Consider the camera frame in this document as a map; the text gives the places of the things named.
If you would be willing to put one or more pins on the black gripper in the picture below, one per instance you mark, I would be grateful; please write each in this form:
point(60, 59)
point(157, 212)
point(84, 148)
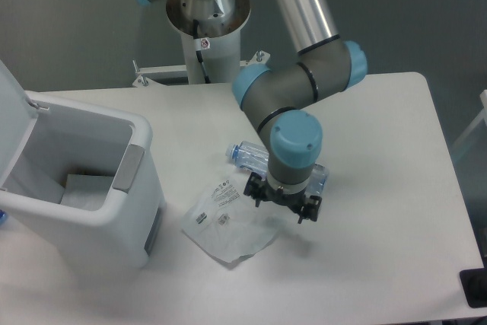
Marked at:
point(260, 190)

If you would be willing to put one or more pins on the clear plastic water bottle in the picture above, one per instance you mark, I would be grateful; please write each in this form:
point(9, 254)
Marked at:
point(254, 158)

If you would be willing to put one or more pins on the clear plastic packaging bag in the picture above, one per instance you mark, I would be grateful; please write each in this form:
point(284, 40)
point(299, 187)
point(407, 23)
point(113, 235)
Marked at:
point(226, 224)

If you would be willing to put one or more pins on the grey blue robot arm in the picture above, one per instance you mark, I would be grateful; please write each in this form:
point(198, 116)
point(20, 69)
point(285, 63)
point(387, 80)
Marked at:
point(274, 102)

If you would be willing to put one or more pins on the white trash can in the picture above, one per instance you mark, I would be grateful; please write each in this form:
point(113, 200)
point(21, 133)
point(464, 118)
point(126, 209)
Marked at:
point(80, 176)

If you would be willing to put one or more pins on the black clamp at table edge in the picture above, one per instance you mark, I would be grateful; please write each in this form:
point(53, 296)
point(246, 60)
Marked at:
point(474, 286)

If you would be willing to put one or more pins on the blue object at left edge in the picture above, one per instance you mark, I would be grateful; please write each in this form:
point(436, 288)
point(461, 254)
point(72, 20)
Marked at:
point(3, 217)

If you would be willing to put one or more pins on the white pedestal base frame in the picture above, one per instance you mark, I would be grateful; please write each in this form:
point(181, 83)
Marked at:
point(146, 76)

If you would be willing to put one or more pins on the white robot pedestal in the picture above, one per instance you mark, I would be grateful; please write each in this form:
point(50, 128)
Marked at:
point(210, 35)

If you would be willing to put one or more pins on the white frame at right edge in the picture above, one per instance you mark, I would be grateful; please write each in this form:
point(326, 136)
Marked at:
point(469, 136)

